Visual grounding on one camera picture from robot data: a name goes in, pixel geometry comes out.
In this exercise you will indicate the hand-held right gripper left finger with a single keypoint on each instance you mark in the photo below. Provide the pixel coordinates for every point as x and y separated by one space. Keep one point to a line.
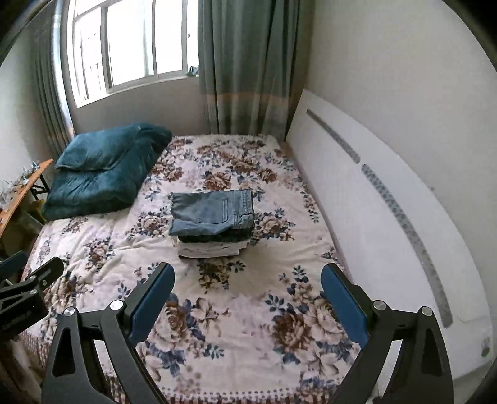
151 305

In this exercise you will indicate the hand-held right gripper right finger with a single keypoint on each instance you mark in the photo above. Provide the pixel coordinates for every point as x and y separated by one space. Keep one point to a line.
343 307

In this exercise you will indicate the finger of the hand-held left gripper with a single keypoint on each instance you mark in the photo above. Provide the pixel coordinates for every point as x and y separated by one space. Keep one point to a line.
13 265
47 273

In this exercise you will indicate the blue jeans pants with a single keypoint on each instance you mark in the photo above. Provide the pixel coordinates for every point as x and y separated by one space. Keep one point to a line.
209 211

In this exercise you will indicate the folded white pants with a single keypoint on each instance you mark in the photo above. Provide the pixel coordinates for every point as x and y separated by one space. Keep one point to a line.
209 250

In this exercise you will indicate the folded dark pants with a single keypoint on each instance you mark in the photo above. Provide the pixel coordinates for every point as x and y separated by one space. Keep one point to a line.
217 238

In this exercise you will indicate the wooden desk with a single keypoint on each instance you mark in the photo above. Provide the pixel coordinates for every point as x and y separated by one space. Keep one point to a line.
19 204

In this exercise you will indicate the small grey desk ornament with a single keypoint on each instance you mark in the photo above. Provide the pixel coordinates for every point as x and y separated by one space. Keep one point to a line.
29 173
6 196

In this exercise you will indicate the black folding desk leg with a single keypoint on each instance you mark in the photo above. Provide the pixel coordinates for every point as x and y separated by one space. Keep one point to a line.
39 188

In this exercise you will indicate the floral printed blanket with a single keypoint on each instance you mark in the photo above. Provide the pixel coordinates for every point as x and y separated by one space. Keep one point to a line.
233 310

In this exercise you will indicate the teal folded quilt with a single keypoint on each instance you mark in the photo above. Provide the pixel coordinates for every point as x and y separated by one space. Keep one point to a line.
97 192

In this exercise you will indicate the white headboard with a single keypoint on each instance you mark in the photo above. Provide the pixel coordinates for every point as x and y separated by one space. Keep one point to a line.
369 186

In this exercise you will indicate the teal pillow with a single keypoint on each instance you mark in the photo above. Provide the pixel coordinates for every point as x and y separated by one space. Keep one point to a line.
97 147

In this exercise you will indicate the small windowsill object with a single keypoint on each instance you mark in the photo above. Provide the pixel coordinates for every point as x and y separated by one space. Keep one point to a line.
192 70

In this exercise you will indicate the window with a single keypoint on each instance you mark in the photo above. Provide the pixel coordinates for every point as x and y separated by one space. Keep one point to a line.
128 39

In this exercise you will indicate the green curtain with beige band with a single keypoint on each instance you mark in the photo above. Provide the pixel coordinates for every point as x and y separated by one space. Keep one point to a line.
240 58

